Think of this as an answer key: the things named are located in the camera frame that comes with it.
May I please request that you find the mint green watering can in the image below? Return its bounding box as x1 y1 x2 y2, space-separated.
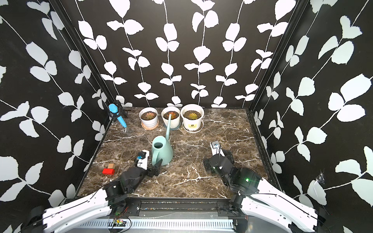
152 114 173 166

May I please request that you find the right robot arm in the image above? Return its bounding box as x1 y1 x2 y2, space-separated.
204 144 325 233

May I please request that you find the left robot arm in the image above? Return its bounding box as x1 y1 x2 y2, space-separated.
20 159 163 233

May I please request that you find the pink succulent plant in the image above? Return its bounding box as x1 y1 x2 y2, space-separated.
141 111 157 121

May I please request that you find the orange red succulent plant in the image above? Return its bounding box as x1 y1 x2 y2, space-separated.
163 111 180 120

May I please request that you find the yellow green succulent plant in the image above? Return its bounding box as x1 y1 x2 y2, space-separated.
187 112 199 120

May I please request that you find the peach pot saucer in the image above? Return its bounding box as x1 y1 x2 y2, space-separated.
141 121 159 131

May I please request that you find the white pot saucer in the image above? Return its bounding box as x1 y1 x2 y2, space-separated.
182 121 204 133

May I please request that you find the small wooden block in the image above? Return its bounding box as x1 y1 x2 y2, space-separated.
107 164 115 170

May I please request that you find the dark blue pot saucer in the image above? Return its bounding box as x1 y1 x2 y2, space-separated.
163 123 182 131

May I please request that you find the red block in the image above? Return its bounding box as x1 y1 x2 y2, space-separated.
102 168 115 175

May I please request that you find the left white plant pot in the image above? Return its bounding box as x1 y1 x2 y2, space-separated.
139 107 159 129

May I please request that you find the white perforated strip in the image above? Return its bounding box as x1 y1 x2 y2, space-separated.
75 218 234 230

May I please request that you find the right large white plant pot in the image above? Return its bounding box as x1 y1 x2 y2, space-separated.
181 104 205 127

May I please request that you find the middle white plant pot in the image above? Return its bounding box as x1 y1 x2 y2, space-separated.
161 106 180 128

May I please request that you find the small circuit board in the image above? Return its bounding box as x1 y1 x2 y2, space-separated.
110 219 127 228

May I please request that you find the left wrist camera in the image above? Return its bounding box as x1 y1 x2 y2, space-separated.
135 150 150 170

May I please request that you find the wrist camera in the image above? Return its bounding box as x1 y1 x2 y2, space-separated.
210 140 225 156
135 150 150 170

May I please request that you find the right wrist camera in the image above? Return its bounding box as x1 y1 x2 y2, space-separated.
210 140 225 156

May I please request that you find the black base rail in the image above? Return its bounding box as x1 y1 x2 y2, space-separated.
66 197 301 217

